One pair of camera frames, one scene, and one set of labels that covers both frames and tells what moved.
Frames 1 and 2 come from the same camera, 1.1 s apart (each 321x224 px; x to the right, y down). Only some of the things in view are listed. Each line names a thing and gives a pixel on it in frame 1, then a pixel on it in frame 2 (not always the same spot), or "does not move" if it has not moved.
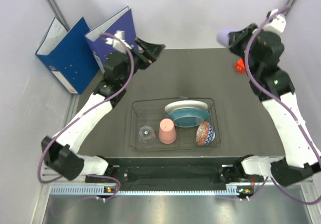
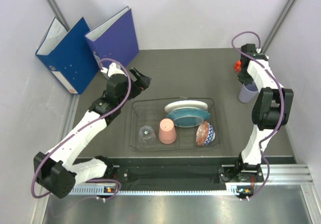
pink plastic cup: x=167 y=132 does not move
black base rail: x=141 y=173 does not move
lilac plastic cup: x=222 y=36 to x=248 y=92
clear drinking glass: x=147 y=136 does not move
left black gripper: x=154 y=50 to x=142 y=83
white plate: x=181 y=104 does not move
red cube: x=239 y=67 does not move
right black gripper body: x=238 y=45 to x=245 y=78
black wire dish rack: x=174 y=123 does not move
